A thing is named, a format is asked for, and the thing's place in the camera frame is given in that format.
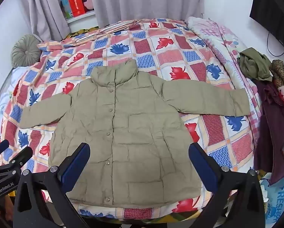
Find blue printed bag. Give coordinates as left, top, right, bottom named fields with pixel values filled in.
left=259, top=171, right=284, bottom=228

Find grey curtain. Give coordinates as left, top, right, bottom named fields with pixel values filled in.
left=88, top=0, right=205, bottom=28
left=17, top=0, right=69, bottom=42

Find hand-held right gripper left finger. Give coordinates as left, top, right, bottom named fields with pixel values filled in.
left=13, top=142, right=91, bottom=228

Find white window sill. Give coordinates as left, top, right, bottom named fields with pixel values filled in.
left=67, top=11, right=96, bottom=24

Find khaki puffer jacket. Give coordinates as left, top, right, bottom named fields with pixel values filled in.
left=19, top=60, right=250, bottom=209

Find leaf print patchwork bedspread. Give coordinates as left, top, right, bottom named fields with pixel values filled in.
left=0, top=18, right=256, bottom=221

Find olive green garment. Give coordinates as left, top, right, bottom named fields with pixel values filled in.
left=237, top=48, right=273, bottom=81

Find pink floral quilt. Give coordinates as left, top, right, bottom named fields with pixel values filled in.
left=185, top=17, right=263, bottom=171

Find striped pillow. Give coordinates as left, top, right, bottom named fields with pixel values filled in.
left=76, top=18, right=145, bottom=44

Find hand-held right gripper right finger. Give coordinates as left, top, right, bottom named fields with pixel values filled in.
left=188, top=142, right=266, bottom=228

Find round green cushion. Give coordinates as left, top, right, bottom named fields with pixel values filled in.
left=11, top=34, right=41, bottom=68

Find black television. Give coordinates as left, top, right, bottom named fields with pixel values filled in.
left=249, top=0, right=284, bottom=57

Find brown patterned garment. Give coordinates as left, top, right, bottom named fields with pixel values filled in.
left=270, top=59, right=284, bottom=88

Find yellow green checked mat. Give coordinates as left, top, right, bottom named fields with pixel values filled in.
left=68, top=26, right=102, bottom=38

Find maroon garment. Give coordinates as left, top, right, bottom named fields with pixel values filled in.
left=253, top=78, right=284, bottom=186

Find black cable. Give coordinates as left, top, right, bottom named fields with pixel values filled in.
left=267, top=31, right=284, bottom=56

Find red box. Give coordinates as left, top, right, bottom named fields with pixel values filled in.
left=66, top=0, right=88, bottom=17

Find teal printed carton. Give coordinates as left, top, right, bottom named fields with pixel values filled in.
left=58, top=0, right=73, bottom=19

